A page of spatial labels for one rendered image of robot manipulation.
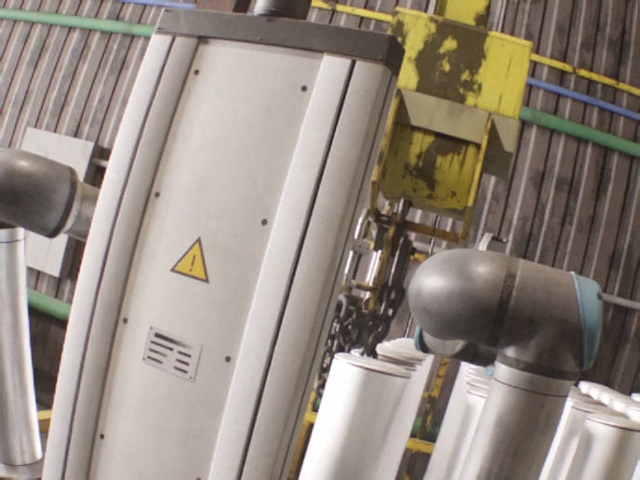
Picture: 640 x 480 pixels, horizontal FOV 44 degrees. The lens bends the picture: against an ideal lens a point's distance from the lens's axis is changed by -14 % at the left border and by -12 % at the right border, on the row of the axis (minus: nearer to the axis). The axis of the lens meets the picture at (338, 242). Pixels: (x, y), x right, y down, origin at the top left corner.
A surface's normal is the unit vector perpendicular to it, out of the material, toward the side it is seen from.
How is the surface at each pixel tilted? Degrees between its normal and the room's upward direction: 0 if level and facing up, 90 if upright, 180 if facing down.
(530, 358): 94
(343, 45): 90
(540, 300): 79
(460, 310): 116
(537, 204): 90
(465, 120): 90
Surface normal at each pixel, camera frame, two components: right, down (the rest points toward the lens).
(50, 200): 0.41, 0.12
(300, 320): -0.30, -0.14
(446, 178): -0.22, 0.27
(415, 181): -0.27, 0.54
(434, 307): -0.83, 0.19
